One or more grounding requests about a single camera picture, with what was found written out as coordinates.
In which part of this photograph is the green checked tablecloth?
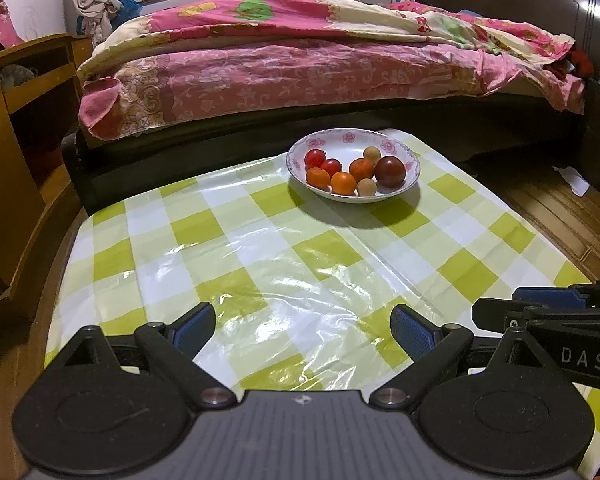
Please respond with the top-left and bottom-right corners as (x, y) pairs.
(45, 128), (600, 480)

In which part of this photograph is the wooden desk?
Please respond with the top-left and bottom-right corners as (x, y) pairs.
(0, 34), (97, 322)

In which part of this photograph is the pink cartoon print quilt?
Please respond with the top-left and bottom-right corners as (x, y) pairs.
(77, 0), (578, 88)

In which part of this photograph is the pink floral bed sheet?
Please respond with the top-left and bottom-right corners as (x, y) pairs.
(78, 42), (586, 142)

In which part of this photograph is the white paper scrap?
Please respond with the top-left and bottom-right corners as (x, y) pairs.
(552, 165), (592, 197)

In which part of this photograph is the blue cloth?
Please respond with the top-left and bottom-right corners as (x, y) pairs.
(95, 0), (142, 22)

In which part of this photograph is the grey cloth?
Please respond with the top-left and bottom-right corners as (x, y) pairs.
(0, 64), (37, 87)

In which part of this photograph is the white floral plate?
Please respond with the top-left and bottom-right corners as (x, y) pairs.
(286, 128), (422, 204)

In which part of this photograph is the beige curtain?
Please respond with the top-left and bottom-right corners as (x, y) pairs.
(67, 0), (127, 47)

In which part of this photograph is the red cloth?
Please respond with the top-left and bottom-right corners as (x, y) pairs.
(567, 45), (599, 81)

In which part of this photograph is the dark red plum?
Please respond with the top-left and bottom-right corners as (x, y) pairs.
(374, 155), (407, 189)

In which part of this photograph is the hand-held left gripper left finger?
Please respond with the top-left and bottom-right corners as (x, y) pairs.
(42, 302), (236, 407)

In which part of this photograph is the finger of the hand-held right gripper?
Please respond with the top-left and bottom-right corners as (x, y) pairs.
(512, 282), (600, 308)
(471, 297), (600, 333)

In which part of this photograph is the small orange tangerine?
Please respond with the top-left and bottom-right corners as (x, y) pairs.
(306, 167), (331, 191)
(330, 171), (357, 197)
(349, 157), (376, 183)

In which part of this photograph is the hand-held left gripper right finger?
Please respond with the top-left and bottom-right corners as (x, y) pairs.
(370, 304), (563, 408)

